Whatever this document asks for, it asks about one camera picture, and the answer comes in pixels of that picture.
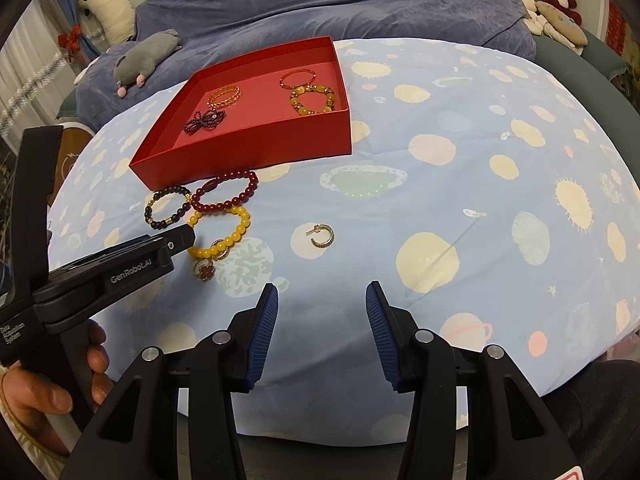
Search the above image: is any gold hoop earring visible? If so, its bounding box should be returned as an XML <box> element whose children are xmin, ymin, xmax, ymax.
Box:
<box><xmin>305</xmin><ymin>223</ymin><xmax>335</xmax><ymax>249</ymax></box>

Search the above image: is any red clover gold ring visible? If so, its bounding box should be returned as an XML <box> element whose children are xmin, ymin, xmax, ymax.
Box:
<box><xmin>192</xmin><ymin>257</ymin><xmax>217</xmax><ymax>282</ymax></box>

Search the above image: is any yellow amber bead bracelet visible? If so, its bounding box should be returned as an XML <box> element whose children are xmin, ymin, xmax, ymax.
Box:
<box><xmin>186</xmin><ymin>205</ymin><xmax>253</xmax><ymax>261</ymax></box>

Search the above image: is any yellow green stone bracelet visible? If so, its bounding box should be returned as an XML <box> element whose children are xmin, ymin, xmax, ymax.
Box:
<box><xmin>288</xmin><ymin>83</ymin><xmax>338</xmax><ymax>117</ymax></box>

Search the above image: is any dark garnet bead strand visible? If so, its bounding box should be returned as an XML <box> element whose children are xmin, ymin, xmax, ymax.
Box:
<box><xmin>183</xmin><ymin>110</ymin><xmax>226</xmax><ymax>136</ymax></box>

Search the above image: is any red shallow cardboard box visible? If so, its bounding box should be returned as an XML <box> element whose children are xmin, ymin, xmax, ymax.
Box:
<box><xmin>129</xmin><ymin>37</ymin><xmax>352</xmax><ymax>191</ymax></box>

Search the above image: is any beige cookie plush cushion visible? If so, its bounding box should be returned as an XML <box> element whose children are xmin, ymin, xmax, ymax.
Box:
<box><xmin>536</xmin><ymin>1</ymin><xmax>588</xmax><ymax>47</ymax></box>

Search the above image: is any dark red bead bracelet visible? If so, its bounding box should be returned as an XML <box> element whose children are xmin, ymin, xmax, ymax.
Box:
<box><xmin>190</xmin><ymin>169</ymin><xmax>260</xmax><ymax>214</ymax></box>

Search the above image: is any gold chain link bracelet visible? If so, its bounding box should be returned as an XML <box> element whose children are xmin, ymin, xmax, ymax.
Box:
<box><xmin>205</xmin><ymin>84</ymin><xmax>243</xmax><ymax>111</ymax></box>

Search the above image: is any person left hand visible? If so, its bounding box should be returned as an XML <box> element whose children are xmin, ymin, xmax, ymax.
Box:
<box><xmin>1</xmin><ymin>321</ymin><xmax>114</xmax><ymax>456</ymax></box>

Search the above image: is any blue grey blanket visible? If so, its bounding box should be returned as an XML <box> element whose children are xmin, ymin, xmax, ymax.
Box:
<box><xmin>76</xmin><ymin>0</ymin><xmax>536</xmax><ymax>130</ymax></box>

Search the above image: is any white sheep plush toy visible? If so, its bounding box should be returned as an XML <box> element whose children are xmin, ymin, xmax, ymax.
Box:
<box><xmin>77</xmin><ymin>0</ymin><xmax>136</xmax><ymax>46</ymax></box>

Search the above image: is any thin gold bangle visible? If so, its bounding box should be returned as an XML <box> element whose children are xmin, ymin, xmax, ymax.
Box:
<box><xmin>279</xmin><ymin>67</ymin><xmax>317</xmax><ymax>90</ymax></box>

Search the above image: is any black and gold bead bracelet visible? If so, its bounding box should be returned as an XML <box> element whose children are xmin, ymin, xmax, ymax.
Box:
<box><xmin>143</xmin><ymin>185</ymin><xmax>194</xmax><ymax>232</ymax></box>

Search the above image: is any grey mouse plush toy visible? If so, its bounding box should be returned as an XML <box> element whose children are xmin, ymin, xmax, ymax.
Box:
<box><xmin>114</xmin><ymin>29</ymin><xmax>182</xmax><ymax>99</ymax></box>

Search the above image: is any planet print blue sheet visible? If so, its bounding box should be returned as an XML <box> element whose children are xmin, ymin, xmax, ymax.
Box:
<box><xmin>46</xmin><ymin>37</ymin><xmax>640</xmax><ymax>447</ymax></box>

